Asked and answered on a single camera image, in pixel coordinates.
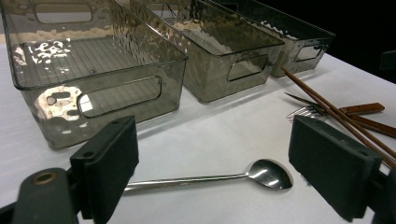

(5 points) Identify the smoky clear plastic bin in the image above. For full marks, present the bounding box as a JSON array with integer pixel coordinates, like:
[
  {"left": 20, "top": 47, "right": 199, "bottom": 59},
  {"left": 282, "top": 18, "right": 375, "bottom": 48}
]
[
  {"left": 130, "top": 0, "right": 286, "bottom": 105},
  {"left": 0, "top": 0, "right": 189, "bottom": 150},
  {"left": 205, "top": 0, "right": 336, "bottom": 78}
]

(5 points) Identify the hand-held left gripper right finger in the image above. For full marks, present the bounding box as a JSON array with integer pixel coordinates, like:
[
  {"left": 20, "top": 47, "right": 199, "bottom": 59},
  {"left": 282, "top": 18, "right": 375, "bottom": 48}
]
[{"left": 288, "top": 115, "right": 383, "bottom": 222}]

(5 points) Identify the steel spoon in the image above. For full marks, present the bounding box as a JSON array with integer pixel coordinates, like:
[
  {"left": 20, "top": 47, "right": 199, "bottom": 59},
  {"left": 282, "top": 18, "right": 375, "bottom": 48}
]
[{"left": 123, "top": 159, "right": 294, "bottom": 195}]

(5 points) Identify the fork with wooden handle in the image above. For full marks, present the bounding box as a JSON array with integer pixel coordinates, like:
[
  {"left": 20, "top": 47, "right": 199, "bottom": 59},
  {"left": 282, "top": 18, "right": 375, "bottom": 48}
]
[{"left": 285, "top": 102, "right": 386, "bottom": 123}]

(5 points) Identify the brown wooden chopstick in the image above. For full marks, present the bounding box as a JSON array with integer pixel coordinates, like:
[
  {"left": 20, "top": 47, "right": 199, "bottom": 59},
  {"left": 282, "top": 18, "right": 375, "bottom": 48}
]
[
  {"left": 281, "top": 65, "right": 396, "bottom": 160},
  {"left": 281, "top": 68, "right": 396, "bottom": 170}
]

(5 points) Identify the knife with wooden handle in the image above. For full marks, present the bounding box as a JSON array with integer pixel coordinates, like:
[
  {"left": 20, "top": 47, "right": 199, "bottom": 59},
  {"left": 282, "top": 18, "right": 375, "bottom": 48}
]
[{"left": 284, "top": 91, "right": 396, "bottom": 140}]

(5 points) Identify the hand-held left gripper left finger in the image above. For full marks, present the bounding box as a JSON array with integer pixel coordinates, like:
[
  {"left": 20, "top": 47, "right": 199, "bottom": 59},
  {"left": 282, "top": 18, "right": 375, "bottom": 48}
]
[{"left": 69, "top": 115, "right": 140, "bottom": 224}]

